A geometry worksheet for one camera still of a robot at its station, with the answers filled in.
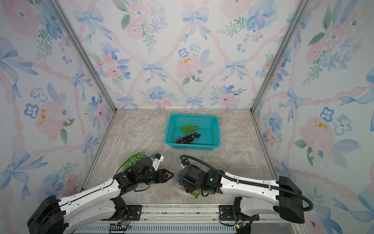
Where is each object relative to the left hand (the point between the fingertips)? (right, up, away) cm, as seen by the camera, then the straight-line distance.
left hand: (172, 175), depth 77 cm
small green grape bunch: (+9, +24, +26) cm, 37 cm away
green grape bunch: (-25, +6, +8) cm, 27 cm away
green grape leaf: (+13, -7, -5) cm, 15 cm away
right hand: (+4, 0, -1) cm, 5 cm away
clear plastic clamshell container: (-29, +7, +9) cm, 31 cm away
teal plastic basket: (+24, +23, +29) cm, 44 cm away
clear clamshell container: (+3, -3, -1) cm, 4 cm away
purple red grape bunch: (+8, +17, +20) cm, 28 cm away
